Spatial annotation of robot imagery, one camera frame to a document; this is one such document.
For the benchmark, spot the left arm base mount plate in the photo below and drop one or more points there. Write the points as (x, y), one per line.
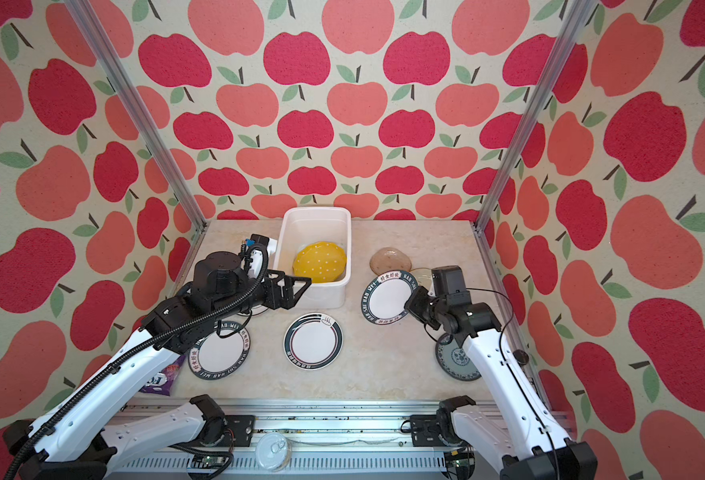
(233, 431)

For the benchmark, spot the white plate green text rim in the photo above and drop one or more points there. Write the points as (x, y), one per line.
(221, 353)

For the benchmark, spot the white plate green lettered rim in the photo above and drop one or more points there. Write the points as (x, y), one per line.
(383, 300)

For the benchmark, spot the aluminium frame post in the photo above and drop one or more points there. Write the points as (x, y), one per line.
(88, 23)
(570, 32)

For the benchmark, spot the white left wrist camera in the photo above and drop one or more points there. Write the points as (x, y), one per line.
(259, 250)

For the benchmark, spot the white plate green red rim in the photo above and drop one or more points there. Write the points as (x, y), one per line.
(313, 341)

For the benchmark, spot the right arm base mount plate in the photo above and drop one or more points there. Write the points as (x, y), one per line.
(429, 431)

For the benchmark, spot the yellow dotted scalloped plate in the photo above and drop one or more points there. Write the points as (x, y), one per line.
(322, 262)

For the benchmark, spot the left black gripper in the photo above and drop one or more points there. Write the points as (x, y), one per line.
(278, 301)

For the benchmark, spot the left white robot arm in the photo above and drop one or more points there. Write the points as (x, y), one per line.
(75, 441)

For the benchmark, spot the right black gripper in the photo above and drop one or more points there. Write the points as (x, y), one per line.
(413, 302)

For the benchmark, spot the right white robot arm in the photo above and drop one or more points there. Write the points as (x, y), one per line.
(531, 444)

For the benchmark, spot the blue patterned plate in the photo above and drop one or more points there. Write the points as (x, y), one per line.
(454, 361)

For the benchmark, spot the pink ribbed glass plate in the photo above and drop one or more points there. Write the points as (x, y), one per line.
(389, 259)

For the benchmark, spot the aluminium front rail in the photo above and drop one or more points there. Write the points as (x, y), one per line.
(328, 438)

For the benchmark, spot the cream plate with plant drawing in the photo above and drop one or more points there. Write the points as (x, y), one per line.
(423, 277)

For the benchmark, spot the purple snack bag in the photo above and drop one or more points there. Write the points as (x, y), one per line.
(162, 382)

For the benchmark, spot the left aluminium frame post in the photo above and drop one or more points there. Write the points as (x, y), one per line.
(88, 23)

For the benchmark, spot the right aluminium frame post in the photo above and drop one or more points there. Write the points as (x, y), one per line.
(570, 32)

